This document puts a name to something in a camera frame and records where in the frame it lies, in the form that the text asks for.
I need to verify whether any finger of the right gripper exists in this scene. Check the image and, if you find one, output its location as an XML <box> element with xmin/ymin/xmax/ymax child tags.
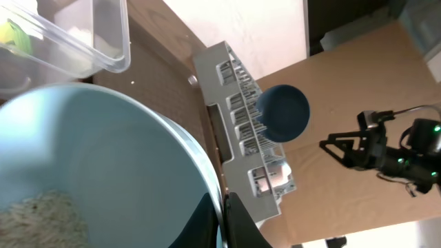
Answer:
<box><xmin>319</xmin><ymin>132</ymin><xmax>365</xmax><ymax>168</ymax></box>

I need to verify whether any grey dishwasher rack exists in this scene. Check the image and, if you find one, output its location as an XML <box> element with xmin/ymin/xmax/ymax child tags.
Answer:
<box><xmin>194</xmin><ymin>41</ymin><xmax>296</xmax><ymax>223</ymax></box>

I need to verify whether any brown serving tray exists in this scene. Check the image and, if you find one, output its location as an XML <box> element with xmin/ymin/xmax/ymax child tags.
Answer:
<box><xmin>93</xmin><ymin>19</ymin><xmax>227</xmax><ymax>194</ymax></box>

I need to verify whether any light blue rice bowl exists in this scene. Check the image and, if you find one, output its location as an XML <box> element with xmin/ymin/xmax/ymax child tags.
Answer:
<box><xmin>1</xmin><ymin>83</ymin><xmax>222</xmax><ymax>247</ymax></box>

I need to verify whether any clear plastic bin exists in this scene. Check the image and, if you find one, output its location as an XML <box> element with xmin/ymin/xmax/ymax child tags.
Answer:
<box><xmin>1</xmin><ymin>0</ymin><xmax>131</xmax><ymax>100</ymax></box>

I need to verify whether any pink small cup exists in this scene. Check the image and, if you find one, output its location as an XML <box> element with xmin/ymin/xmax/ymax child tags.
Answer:
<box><xmin>254</xmin><ymin>176</ymin><xmax>271</xmax><ymax>194</ymax></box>

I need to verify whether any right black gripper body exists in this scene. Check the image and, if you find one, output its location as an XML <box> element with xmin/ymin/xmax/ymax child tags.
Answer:
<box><xmin>353</xmin><ymin>122</ymin><xmax>387</xmax><ymax>171</ymax></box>

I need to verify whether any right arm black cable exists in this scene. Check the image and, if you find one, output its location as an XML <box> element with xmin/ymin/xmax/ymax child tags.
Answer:
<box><xmin>392</xmin><ymin>103</ymin><xmax>441</xmax><ymax>118</ymax></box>

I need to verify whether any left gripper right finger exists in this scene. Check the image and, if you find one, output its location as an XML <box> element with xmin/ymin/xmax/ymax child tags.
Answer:
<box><xmin>223</xmin><ymin>192</ymin><xmax>271</xmax><ymax>248</ymax></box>

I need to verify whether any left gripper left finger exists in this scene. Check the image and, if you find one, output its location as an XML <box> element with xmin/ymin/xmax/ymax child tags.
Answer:
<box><xmin>169</xmin><ymin>193</ymin><xmax>218</xmax><ymax>248</ymax></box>

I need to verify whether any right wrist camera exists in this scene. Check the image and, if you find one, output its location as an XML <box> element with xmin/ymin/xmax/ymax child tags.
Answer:
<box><xmin>357</xmin><ymin>110</ymin><xmax>395</xmax><ymax>130</ymax></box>

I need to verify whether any white cooked rice pile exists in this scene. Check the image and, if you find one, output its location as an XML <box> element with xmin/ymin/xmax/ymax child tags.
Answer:
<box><xmin>1</xmin><ymin>191</ymin><xmax>91</xmax><ymax>248</ymax></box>

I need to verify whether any dark blue plate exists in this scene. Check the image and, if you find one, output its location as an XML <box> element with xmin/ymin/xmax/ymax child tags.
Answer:
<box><xmin>256</xmin><ymin>85</ymin><xmax>311</xmax><ymax>143</ymax></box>

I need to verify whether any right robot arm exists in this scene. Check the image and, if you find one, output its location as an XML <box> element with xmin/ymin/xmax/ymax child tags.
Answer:
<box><xmin>319</xmin><ymin>105</ymin><xmax>440</xmax><ymax>197</ymax></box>

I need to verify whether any cardboard box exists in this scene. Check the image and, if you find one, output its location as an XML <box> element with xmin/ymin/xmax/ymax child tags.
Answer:
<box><xmin>256</xmin><ymin>20</ymin><xmax>441</xmax><ymax>246</ymax></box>

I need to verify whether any blue small cup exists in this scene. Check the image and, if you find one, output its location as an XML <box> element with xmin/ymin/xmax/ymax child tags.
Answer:
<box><xmin>272</xmin><ymin>163</ymin><xmax>291</xmax><ymax>187</ymax></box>

